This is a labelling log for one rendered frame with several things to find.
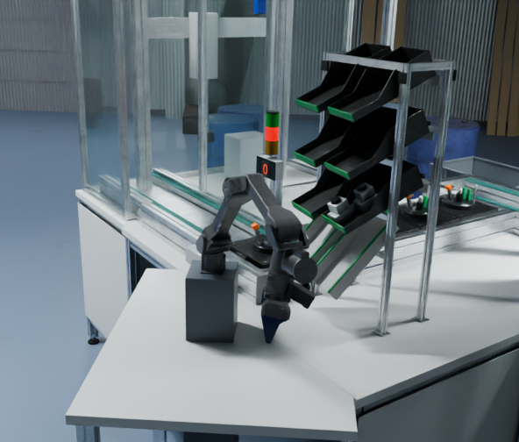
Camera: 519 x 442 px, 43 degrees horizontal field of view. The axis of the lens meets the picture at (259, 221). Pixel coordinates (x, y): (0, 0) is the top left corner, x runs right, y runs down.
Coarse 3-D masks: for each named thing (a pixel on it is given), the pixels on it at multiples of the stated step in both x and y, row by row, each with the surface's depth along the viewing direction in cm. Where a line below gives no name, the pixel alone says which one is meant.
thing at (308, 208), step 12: (324, 168) 211; (324, 180) 213; (336, 180) 214; (348, 180) 201; (312, 192) 212; (324, 192) 211; (336, 192) 208; (348, 192) 202; (300, 204) 211; (312, 204) 208; (324, 204) 200; (312, 216) 200
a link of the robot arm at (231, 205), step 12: (240, 192) 166; (228, 204) 170; (240, 204) 172; (216, 216) 181; (228, 216) 176; (204, 228) 186; (216, 228) 182; (228, 228) 182; (216, 240) 184; (228, 240) 185
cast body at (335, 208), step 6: (336, 198) 193; (342, 198) 193; (330, 204) 193; (336, 204) 192; (342, 204) 192; (348, 204) 193; (330, 210) 195; (336, 210) 192; (342, 210) 192; (348, 210) 194; (330, 216) 194; (336, 216) 192; (342, 216) 193; (348, 216) 194; (336, 222) 193; (342, 222) 193
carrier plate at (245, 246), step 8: (240, 240) 243; (248, 240) 243; (232, 248) 237; (240, 248) 236; (248, 248) 236; (248, 256) 229; (256, 256) 229; (264, 256) 229; (256, 264) 226; (264, 264) 223
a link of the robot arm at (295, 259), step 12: (276, 240) 144; (300, 240) 148; (276, 252) 144; (288, 252) 144; (300, 252) 140; (288, 264) 141; (300, 264) 140; (312, 264) 141; (300, 276) 140; (312, 276) 141
